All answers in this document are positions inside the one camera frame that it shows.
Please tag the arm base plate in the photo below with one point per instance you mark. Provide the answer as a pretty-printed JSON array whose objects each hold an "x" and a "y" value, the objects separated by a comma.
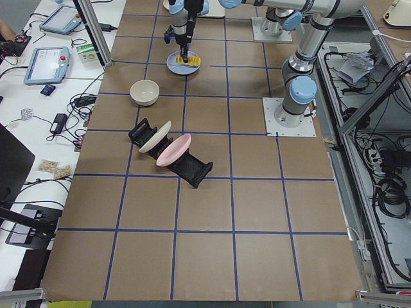
[
  {"x": 279, "y": 123},
  {"x": 265, "y": 30}
]

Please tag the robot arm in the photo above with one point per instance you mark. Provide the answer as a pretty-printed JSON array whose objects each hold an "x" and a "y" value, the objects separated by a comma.
[
  {"x": 183, "y": 21},
  {"x": 300, "y": 88}
]

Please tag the black plate rack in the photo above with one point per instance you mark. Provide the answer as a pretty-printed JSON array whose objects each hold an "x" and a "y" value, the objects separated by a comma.
[{"x": 188, "y": 167}]

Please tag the yellow spiral bread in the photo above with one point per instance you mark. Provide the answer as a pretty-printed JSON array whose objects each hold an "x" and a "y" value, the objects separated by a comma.
[{"x": 191, "y": 61}]

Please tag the cream plate in rack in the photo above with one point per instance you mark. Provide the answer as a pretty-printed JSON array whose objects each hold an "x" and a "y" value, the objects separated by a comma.
[{"x": 156, "y": 138}]

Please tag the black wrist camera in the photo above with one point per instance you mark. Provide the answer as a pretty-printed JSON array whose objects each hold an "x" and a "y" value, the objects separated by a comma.
[{"x": 169, "y": 34}]

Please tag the green white box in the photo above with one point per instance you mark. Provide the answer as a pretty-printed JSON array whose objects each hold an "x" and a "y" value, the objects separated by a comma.
[{"x": 86, "y": 53}]

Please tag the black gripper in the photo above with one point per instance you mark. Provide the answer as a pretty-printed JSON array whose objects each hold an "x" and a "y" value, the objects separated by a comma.
[{"x": 182, "y": 40}]

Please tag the aluminium frame post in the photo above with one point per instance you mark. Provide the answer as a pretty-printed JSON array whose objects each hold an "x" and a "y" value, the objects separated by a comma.
[{"x": 92, "y": 26}]

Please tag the white bowl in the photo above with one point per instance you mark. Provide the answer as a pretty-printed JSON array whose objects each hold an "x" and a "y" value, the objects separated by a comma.
[{"x": 144, "y": 92}]

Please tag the far teach pendant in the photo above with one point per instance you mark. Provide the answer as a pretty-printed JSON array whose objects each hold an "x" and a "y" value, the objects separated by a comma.
[{"x": 62, "y": 21}]

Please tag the black power adapter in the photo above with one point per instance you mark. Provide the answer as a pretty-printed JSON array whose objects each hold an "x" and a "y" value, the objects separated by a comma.
[{"x": 58, "y": 124}]

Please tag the light blue plate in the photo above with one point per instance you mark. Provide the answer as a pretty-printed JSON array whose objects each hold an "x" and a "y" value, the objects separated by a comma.
[{"x": 180, "y": 69}]

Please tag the brown table mat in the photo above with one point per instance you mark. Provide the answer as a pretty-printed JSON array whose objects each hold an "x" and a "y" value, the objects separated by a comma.
[{"x": 264, "y": 224}]

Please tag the near teach pendant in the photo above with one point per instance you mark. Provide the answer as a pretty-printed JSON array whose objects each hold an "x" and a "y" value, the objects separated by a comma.
[{"x": 48, "y": 65}]

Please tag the pink plate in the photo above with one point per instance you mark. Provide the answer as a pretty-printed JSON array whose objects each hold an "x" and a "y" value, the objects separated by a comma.
[{"x": 174, "y": 151}]

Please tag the teach pendant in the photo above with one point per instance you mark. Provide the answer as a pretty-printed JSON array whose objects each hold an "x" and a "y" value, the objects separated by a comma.
[
  {"x": 62, "y": 21},
  {"x": 48, "y": 65}
]

